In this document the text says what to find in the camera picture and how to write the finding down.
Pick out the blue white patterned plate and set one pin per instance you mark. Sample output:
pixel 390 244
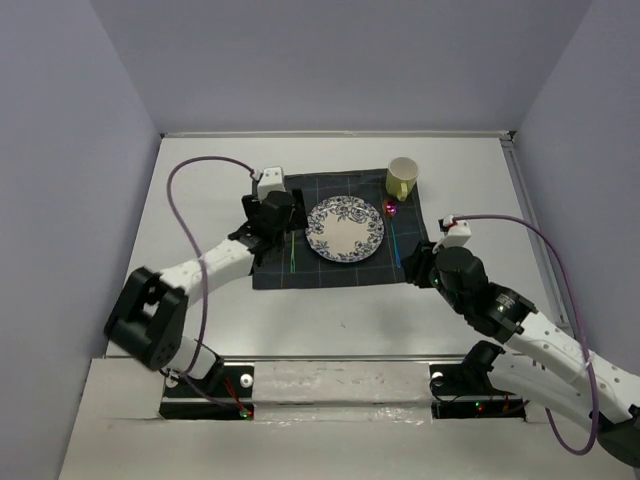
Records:
pixel 344 229

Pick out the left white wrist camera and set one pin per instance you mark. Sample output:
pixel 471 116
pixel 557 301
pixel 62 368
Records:
pixel 268 180

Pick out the pale yellow cup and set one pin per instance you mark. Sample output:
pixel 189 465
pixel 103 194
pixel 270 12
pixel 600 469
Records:
pixel 401 177

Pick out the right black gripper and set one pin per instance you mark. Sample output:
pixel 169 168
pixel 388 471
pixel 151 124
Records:
pixel 416 263

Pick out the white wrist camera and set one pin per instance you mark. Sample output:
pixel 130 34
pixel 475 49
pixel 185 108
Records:
pixel 456 233
pixel 268 180

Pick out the iridescent green fork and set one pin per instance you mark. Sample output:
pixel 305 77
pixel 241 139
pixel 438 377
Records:
pixel 292 264

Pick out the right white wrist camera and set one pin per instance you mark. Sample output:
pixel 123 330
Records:
pixel 456 233

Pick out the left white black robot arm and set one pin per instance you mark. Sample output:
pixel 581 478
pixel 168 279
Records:
pixel 159 318

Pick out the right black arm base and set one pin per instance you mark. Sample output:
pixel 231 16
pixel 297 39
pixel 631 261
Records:
pixel 464 391

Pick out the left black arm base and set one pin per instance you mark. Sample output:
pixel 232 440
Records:
pixel 227 399

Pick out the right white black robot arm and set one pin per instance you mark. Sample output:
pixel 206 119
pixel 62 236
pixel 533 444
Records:
pixel 523 352

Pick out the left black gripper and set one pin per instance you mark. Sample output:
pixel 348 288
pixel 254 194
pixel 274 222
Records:
pixel 297 221

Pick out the white foam strip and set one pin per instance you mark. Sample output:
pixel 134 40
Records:
pixel 351 383

